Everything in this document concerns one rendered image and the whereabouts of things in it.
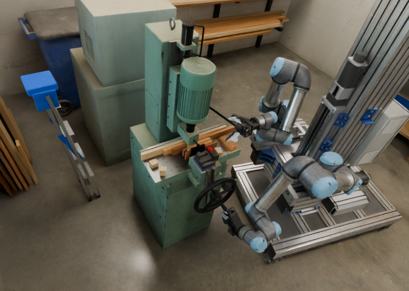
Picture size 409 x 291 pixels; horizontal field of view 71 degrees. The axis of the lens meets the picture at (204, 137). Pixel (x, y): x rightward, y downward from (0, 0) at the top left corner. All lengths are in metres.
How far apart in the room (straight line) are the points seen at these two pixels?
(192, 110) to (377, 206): 2.05
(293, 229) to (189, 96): 1.46
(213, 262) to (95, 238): 0.92
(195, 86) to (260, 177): 1.47
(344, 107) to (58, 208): 2.25
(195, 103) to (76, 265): 1.51
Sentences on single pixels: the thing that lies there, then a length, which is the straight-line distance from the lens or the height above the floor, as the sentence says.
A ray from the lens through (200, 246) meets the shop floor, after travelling 2.44.
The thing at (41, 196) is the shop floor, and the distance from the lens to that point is 2.80.
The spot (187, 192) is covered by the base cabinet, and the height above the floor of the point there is 0.67.
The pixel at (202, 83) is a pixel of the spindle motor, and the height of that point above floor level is 1.42.
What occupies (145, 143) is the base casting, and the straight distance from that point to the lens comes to 1.94.
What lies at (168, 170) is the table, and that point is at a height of 0.90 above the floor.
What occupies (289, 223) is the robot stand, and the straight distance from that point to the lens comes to 2.50.
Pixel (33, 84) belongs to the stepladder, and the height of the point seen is 1.16.
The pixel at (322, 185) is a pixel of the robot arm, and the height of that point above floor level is 1.23.
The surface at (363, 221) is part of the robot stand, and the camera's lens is 2.82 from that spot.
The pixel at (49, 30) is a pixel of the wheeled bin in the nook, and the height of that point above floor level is 0.95.
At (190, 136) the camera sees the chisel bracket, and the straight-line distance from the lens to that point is 1.68.
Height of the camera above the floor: 2.19
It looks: 44 degrees down
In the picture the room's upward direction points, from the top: 11 degrees clockwise
